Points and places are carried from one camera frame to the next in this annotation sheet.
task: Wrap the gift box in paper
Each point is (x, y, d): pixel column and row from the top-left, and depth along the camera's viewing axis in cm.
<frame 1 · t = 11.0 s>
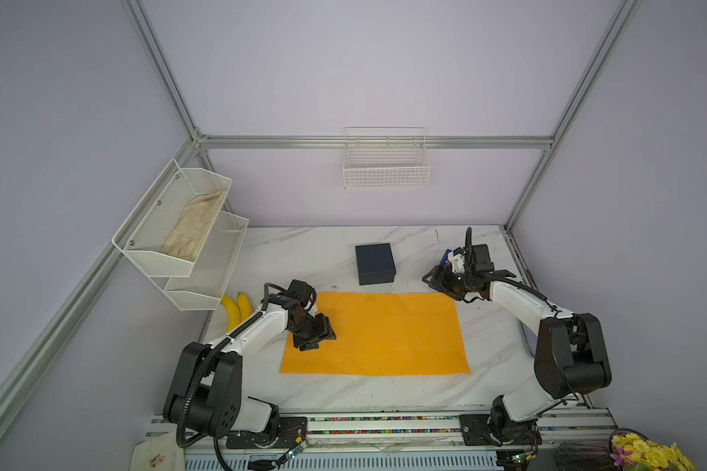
left hand: (327, 341, 83), fingers open
right hand: (429, 280, 91), fingers open
dark blue gift box: (375, 264, 103), point 7 cm above the table

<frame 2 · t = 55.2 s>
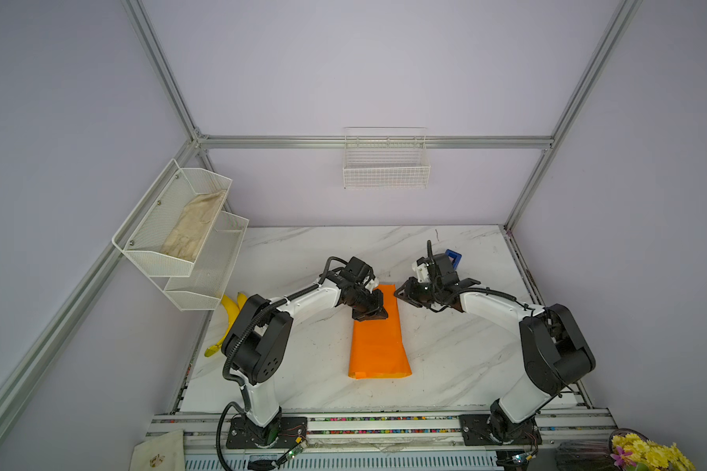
left hand: (386, 316, 85), fingers closed
right hand: (394, 293, 89), fingers open
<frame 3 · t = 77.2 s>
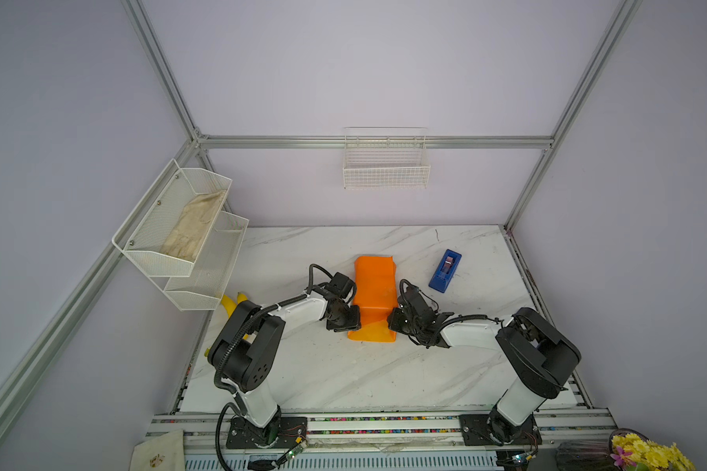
left hand: (355, 327, 90), fingers open
right hand: (385, 318, 92), fingers closed
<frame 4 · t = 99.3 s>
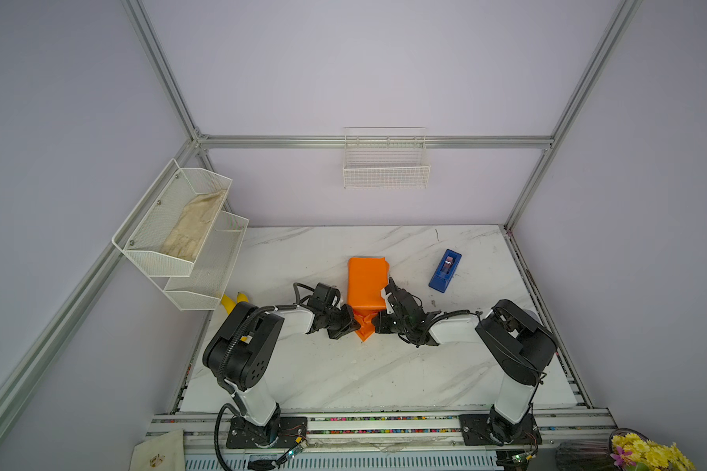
left hand: (360, 326, 91), fingers closed
right hand: (369, 320, 92), fingers closed
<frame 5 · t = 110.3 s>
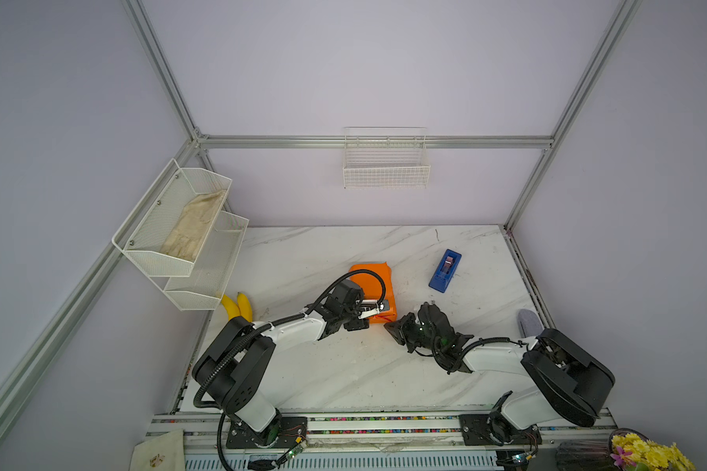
left hand: (359, 303, 91), fingers open
right hand: (380, 325, 84), fingers closed
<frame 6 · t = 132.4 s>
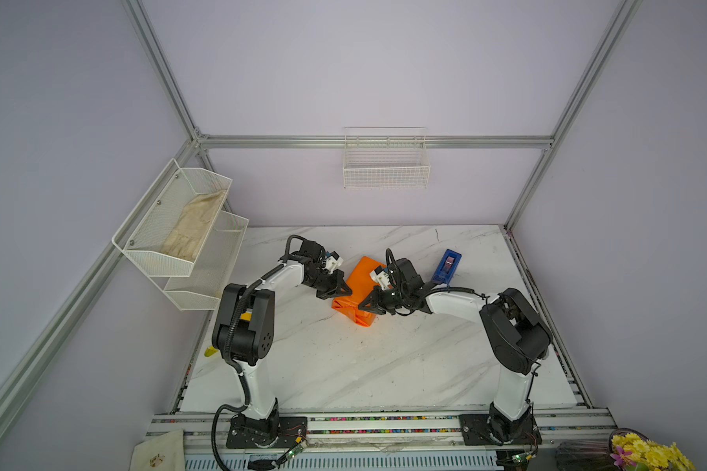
left hand: (349, 294, 91), fingers closed
right hand: (358, 307, 87), fingers closed
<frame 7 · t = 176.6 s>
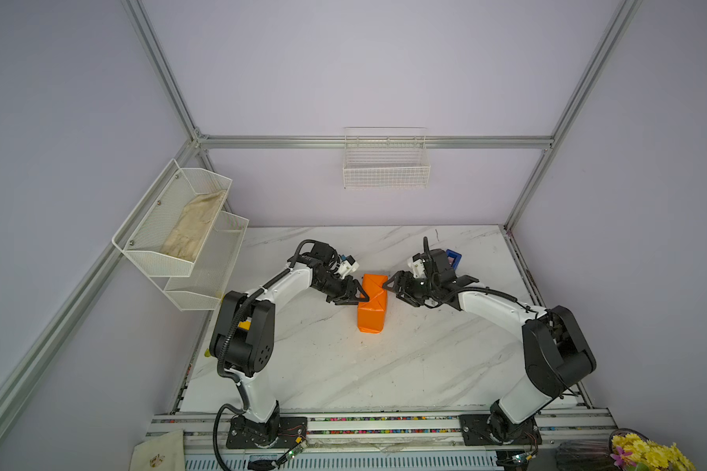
left hand: (362, 302, 85), fingers open
right hand: (386, 289, 87), fingers open
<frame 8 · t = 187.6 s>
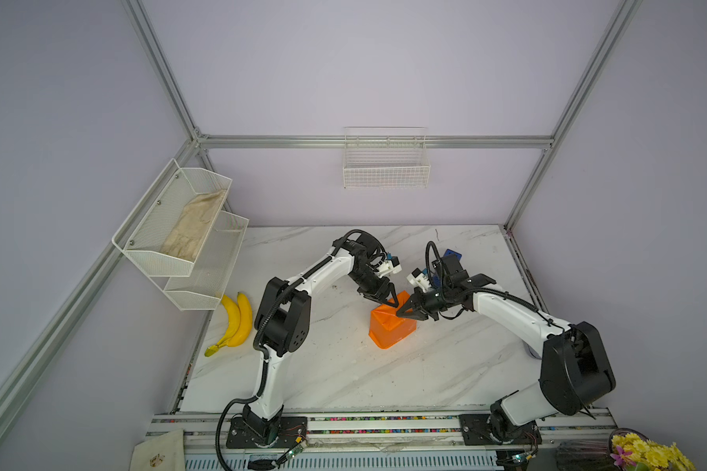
left hand: (388, 304, 85), fingers open
right hand: (396, 313, 80), fingers closed
